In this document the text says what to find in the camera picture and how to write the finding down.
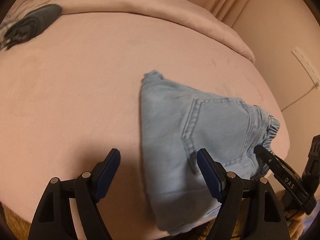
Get light blue denim pants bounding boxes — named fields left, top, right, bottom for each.
left=140, top=71, right=280, bottom=235

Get pink bed sheet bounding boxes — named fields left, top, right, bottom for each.
left=1, top=12, right=284, bottom=239

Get dark folded pants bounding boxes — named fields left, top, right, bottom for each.
left=3, top=4, right=62, bottom=50

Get pink duvet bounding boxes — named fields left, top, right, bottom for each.
left=5, top=0, right=255, bottom=62

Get white wall socket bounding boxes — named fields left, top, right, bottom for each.
left=291, top=47, right=320, bottom=90

